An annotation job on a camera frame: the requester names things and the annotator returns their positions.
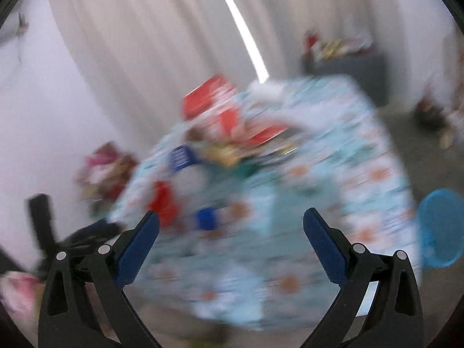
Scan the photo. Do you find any Pepsi plastic bottle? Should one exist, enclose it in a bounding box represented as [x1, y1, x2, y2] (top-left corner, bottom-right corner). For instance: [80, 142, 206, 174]
[168, 145, 200, 174]

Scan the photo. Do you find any red white snack bag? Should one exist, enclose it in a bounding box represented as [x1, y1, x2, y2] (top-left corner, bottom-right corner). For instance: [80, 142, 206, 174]
[182, 75, 289, 148]

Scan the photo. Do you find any blue plastic trash basket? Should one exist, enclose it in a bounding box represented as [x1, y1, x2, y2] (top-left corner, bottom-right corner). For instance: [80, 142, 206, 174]
[417, 188, 463, 269]

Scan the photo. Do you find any pile of cardboard and bags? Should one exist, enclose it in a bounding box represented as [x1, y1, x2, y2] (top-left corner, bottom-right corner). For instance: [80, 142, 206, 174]
[75, 142, 138, 219]

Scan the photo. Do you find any red small packet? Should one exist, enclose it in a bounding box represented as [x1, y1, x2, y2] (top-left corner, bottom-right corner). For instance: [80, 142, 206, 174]
[148, 181, 180, 227]

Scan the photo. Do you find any cream window curtain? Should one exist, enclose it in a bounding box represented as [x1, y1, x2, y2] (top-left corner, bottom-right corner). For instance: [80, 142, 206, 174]
[50, 0, 417, 151]

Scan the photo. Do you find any grey bedside cabinet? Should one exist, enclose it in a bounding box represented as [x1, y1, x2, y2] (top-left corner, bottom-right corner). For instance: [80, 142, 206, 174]
[301, 51, 389, 107]

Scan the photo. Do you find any red thermos bottle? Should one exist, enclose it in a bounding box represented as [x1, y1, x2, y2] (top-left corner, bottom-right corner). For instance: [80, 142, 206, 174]
[304, 30, 319, 57]

